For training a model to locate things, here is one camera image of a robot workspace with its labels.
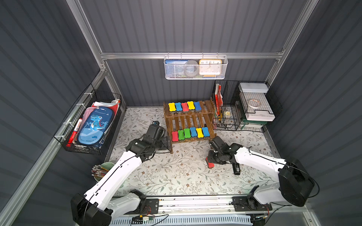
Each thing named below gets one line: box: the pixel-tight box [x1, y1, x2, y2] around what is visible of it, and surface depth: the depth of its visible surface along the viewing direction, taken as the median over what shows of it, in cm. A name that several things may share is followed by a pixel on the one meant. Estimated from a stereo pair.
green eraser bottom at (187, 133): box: [183, 128, 192, 139], surface depth 86 cm
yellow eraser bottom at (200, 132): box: [195, 127, 205, 139], surface depth 86 cm
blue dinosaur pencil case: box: [77, 106, 115, 146], surface depth 66 cm
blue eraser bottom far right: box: [202, 126, 210, 137], surface depth 86 cm
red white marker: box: [67, 117, 83, 144], surface depth 66 cm
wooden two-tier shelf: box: [163, 97, 218, 154], surface depth 86 cm
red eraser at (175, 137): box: [171, 130, 179, 142], surface depth 84 cm
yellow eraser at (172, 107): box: [167, 102, 177, 112], surface depth 84 cm
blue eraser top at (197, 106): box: [194, 101, 202, 111], surface depth 83 cm
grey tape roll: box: [184, 59, 199, 77], surface depth 89 cm
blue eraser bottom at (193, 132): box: [189, 126, 198, 138], surface depth 86 cm
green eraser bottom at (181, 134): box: [177, 129, 185, 141], surface depth 85 cm
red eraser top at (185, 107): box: [181, 102, 190, 112], surface depth 83 cm
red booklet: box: [214, 83, 224, 116], surface depth 114 cm
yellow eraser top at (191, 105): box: [186, 100, 196, 110], surface depth 84 cm
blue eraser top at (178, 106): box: [175, 102, 183, 112], surface depth 83 cm
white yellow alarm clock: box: [198, 58, 223, 78], surface depth 91 cm
